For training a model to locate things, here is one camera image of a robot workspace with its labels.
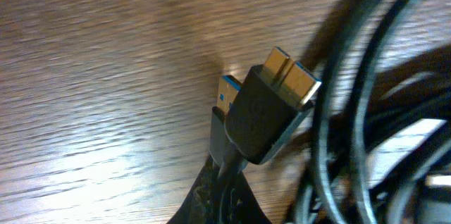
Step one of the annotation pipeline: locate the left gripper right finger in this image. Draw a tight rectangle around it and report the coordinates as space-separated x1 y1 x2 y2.
228 172 271 224

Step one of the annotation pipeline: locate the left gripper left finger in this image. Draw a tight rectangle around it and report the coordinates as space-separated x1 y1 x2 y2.
167 156 219 224

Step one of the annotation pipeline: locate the black USB cable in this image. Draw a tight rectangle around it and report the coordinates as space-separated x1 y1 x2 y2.
207 0 451 224

